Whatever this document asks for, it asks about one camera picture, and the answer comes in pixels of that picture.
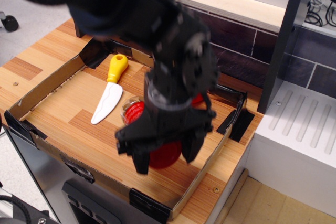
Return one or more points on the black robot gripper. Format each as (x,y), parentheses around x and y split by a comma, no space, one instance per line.
(162,123)

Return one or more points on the red-capped basil spice bottle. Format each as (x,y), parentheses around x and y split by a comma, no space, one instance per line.
(168,153)

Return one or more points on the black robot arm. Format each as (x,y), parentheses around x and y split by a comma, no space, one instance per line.
(184,63)

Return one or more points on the cardboard fence with black tape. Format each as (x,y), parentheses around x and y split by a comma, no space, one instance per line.
(53,90)

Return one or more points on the red toy strawberry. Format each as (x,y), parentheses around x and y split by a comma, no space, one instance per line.
(198,99)

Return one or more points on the black toy oven front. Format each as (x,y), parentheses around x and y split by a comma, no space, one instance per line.
(86,209)

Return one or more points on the white toy sink drainboard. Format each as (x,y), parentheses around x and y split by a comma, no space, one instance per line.
(293,148)

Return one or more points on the black office chair caster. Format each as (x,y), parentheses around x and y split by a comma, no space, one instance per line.
(9,22)

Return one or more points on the yellow-handled white toy knife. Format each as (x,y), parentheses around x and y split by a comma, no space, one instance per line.
(113,91)

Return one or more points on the dark grey vertical post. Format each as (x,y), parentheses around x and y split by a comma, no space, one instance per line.
(294,17)

